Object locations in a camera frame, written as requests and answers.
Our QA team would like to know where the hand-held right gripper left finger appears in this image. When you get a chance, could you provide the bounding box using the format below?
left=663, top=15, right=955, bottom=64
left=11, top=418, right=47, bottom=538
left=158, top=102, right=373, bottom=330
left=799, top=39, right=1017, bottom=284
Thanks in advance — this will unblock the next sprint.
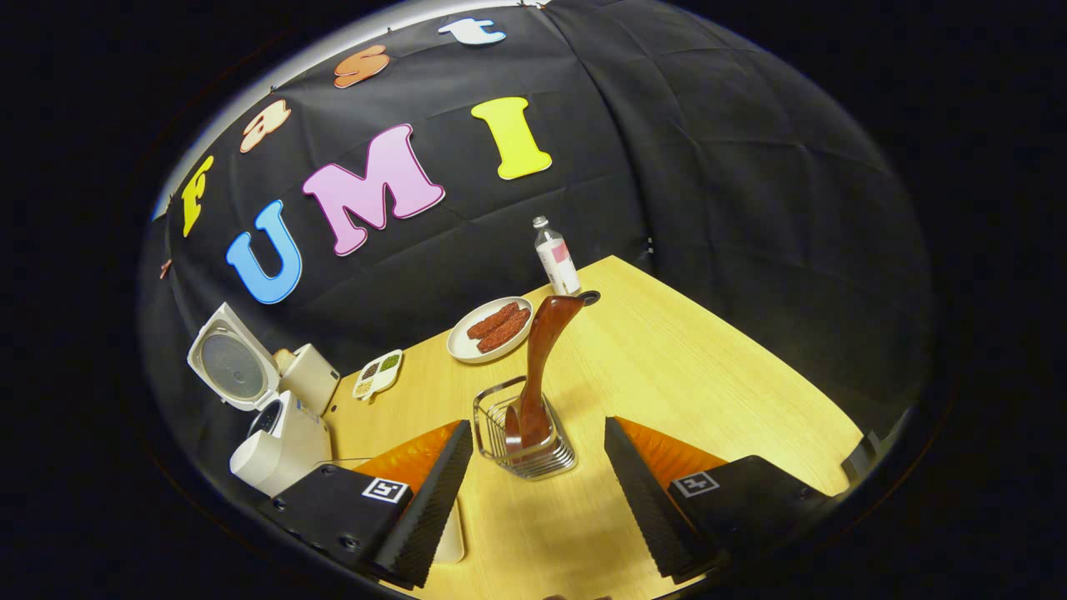
left=258, top=419, right=474, bottom=588

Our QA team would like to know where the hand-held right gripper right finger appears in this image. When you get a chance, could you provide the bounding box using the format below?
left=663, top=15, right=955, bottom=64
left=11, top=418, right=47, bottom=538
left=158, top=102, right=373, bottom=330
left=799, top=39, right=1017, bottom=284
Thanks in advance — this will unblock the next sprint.
left=604, top=417, right=834, bottom=582

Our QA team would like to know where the wire chopstick holder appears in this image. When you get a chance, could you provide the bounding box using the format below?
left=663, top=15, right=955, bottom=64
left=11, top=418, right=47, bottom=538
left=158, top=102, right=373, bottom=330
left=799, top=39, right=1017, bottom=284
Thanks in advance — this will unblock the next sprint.
left=473, top=375, right=579, bottom=482

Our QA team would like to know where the white rice cooker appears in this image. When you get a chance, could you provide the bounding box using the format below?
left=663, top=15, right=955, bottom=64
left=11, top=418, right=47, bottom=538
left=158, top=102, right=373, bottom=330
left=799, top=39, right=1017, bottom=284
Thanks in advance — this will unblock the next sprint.
left=187, top=302, right=334, bottom=498

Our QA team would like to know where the brown wooden spoon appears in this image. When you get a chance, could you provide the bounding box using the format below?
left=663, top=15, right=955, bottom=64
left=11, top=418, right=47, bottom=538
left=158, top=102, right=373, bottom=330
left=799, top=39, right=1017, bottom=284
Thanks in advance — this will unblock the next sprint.
left=503, top=294, right=587, bottom=451

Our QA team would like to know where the clear glass dish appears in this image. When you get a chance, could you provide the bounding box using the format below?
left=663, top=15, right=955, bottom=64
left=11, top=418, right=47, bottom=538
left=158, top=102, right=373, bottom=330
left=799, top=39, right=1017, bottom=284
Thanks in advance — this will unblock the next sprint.
left=329, top=457, right=466, bottom=565

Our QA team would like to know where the white divided condiment tray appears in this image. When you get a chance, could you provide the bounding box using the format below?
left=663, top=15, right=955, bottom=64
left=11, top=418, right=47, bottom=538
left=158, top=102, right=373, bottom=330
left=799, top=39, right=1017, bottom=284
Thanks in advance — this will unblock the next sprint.
left=352, top=348, right=404, bottom=402

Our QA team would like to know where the white round plate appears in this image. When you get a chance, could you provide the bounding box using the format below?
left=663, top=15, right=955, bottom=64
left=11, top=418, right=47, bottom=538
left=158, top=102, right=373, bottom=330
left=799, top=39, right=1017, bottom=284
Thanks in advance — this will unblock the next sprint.
left=447, top=297, right=535, bottom=365

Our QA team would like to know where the white toaster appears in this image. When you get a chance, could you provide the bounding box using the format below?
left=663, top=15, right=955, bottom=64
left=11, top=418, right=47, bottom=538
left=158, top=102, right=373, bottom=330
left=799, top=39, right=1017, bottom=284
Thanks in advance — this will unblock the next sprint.
left=275, top=343, right=341, bottom=416

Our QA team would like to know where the red-brown sausage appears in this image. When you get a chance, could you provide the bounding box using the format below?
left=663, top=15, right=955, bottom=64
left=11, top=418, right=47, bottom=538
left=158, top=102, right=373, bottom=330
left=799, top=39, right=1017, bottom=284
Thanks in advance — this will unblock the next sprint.
left=477, top=308, right=532, bottom=353
left=467, top=302, right=520, bottom=340

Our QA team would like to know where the clear bottle with pink label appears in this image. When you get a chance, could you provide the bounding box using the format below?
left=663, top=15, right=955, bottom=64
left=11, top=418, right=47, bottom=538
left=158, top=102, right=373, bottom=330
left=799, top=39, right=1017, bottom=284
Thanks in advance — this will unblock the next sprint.
left=532, top=216, right=582, bottom=296

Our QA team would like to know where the black backdrop cloth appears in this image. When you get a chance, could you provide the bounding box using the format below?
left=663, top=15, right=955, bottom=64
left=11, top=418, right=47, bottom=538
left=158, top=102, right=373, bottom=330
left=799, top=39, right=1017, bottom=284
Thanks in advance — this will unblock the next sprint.
left=138, top=0, right=933, bottom=468

